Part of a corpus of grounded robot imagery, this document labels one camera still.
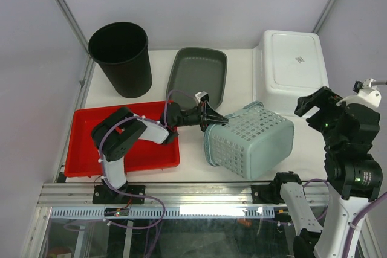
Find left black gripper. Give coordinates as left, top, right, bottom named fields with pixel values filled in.
left=172, top=102, right=229, bottom=134

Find teal perforated plastic basket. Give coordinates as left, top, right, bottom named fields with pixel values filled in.
left=204, top=101, right=294, bottom=181

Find dark grey plastic tray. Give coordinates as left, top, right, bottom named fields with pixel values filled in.
left=166, top=47, right=227, bottom=109

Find large white plastic tub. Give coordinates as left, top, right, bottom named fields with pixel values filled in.
left=253, top=30, right=329, bottom=116

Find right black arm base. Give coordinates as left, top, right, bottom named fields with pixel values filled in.
left=251, top=184, right=283, bottom=205

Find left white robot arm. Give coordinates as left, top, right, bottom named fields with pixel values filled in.
left=91, top=92, right=229, bottom=204

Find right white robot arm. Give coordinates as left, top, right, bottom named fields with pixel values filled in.
left=270, top=82, right=386, bottom=257

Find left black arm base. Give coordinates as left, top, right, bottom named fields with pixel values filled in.
left=92, top=181, right=145, bottom=205

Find black round plastic bin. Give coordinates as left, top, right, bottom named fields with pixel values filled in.
left=88, top=22, right=152, bottom=98

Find red plastic tray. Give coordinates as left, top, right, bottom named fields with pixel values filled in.
left=64, top=105, right=180, bottom=178

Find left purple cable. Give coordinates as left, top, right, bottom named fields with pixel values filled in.
left=98, top=89, right=200, bottom=198

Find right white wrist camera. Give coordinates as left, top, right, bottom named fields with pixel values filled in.
left=336, top=78, right=386, bottom=109

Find white slotted cable duct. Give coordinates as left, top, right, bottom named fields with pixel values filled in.
left=51, top=205, right=275, bottom=220

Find aluminium mounting rail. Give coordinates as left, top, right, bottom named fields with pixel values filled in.
left=39, top=181, right=360, bottom=207

